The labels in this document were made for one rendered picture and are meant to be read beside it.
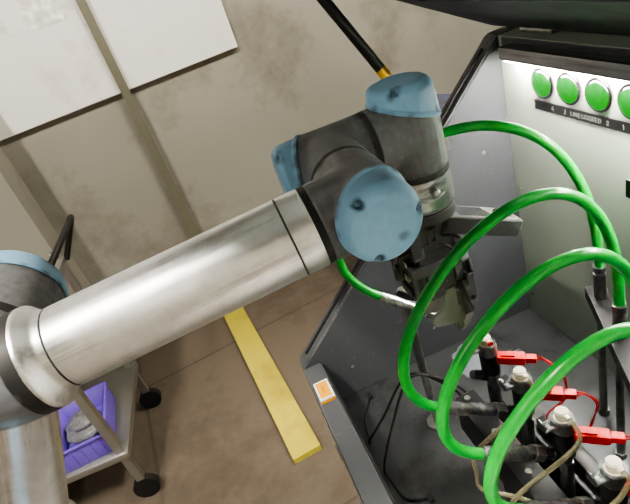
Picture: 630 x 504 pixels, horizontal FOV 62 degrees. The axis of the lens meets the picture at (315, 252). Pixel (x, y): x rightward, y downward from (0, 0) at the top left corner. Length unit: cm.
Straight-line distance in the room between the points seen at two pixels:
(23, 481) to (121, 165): 222
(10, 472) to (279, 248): 46
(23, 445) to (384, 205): 51
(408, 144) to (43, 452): 56
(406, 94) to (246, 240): 24
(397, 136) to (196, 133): 232
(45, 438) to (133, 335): 30
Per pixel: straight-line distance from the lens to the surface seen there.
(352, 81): 309
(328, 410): 102
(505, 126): 73
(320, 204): 44
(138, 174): 286
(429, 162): 60
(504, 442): 54
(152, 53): 275
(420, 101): 57
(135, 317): 45
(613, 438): 75
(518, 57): 95
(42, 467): 76
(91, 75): 274
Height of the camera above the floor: 169
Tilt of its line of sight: 30 degrees down
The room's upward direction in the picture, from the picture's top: 20 degrees counter-clockwise
